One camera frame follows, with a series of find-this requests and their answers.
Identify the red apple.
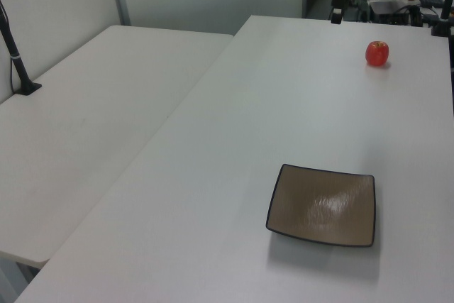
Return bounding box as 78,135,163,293
365,40,390,67

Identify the square brown ceramic plate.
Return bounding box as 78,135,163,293
265,163,376,248

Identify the flat grey device box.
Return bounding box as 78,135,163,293
368,0,407,16

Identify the black clamp stand pole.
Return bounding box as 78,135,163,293
430,0,454,38

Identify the black camera stand pole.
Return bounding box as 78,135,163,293
0,0,43,97

